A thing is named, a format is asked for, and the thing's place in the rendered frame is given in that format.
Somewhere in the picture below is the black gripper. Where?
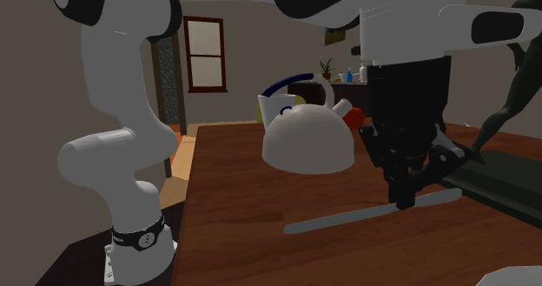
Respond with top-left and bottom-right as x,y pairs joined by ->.
358,55 -> 476,210

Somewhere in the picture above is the dark robot stand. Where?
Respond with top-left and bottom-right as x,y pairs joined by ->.
36,199 -> 186,286

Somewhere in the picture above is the dark cabinet with plant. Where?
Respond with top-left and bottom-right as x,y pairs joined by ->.
287,57 -> 370,117

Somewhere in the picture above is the black human figure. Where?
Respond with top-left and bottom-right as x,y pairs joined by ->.
471,0 -> 542,166

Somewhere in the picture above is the black flat slab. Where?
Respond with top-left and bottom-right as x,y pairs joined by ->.
437,149 -> 542,231

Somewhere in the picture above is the white rounded object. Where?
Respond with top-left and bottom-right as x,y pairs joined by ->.
475,265 -> 542,286

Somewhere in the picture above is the brown wooden table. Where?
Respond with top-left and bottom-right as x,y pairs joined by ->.
169,121 -> 542,286

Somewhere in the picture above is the white kettle with blue handle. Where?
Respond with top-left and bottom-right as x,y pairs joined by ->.
259,72 -> 366,176

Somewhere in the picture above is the red framed window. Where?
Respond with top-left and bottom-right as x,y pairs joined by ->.
182,15 -> 228,94

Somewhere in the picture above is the dark door frame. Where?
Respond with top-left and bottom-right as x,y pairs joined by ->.
149,35 -> 188,136

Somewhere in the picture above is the green wall picture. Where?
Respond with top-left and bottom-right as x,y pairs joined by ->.
324,26 -> 361,47

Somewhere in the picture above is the white mug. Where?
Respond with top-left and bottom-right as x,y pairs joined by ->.
256,92 -> 298,130

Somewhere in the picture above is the grey knife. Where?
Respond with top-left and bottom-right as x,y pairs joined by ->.
281,187 -> 464,236

